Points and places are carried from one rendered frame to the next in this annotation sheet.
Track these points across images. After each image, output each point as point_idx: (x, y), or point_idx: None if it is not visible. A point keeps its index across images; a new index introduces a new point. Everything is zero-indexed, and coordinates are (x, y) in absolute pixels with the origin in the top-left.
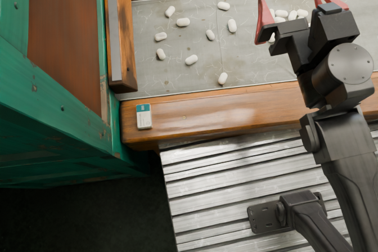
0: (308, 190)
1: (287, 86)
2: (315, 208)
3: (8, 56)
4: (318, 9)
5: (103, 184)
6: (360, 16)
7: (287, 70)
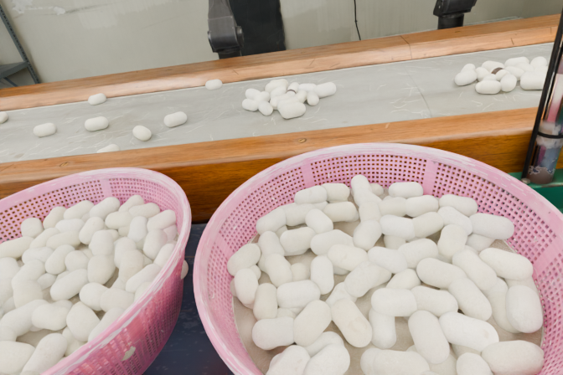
0: None
1: (488, 36)
2: None
3: None
4: None
5: None
6: (367, 100)
7: (490, 56)
